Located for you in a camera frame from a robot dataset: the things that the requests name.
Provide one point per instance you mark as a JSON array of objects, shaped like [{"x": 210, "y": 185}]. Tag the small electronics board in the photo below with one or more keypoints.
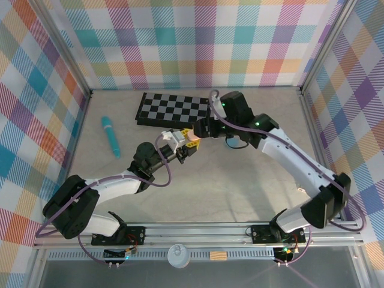
[
  {"x": 285, "y": 252},
  {"x": 129, "y": 253}
]

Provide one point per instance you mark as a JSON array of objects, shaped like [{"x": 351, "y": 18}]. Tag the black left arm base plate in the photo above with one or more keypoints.
[{"x": 136, "y": 234}]

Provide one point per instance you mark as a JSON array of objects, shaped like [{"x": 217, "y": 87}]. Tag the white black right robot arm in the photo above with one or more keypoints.
[{"x": 288, "y": 156}]

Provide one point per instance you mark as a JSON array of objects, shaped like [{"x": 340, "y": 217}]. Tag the small pink framed card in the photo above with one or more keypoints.
[{"x": 301, "y": 189}]

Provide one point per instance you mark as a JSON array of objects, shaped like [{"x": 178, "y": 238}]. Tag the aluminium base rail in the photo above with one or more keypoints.
[{"x": 195, "y": 234}]

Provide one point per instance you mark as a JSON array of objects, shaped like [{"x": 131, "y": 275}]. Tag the white round plastic cup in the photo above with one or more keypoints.
[{"x": 178, "y": 256}]

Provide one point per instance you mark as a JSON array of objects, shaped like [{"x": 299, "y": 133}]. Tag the teal marker pen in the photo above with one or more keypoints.
[{"x": 108, "y": 129}]

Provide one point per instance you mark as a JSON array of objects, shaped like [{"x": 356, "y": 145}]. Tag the aluminium frame floor beam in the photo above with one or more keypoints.
[
  {"x": 319, "y": 150},
  {"x": 75, "y": 144}
]

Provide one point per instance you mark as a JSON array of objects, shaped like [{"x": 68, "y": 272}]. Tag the aluminium frame post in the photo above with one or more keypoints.
[
  {"x": 327, "y": 45},
  {"x": 66, "y": 51}
]

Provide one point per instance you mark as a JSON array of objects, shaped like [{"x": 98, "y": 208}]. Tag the small wooden block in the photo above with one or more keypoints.
[{"x": 218, "y": 256}]

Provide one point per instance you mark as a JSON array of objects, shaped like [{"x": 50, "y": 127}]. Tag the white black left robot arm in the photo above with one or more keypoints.
[{"x": 114, "y": 186}]

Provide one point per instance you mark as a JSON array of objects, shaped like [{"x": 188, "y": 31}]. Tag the black grey folding chessboard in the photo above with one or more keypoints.
[{"x": 168, "y": 106}]

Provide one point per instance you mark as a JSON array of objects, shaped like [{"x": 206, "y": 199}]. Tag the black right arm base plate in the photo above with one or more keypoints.
[{"x": 261, "y": 234}]

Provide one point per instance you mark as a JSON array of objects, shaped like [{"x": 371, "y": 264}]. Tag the pink earbud charging case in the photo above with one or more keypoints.
[{"x": 192, "y": 137}]

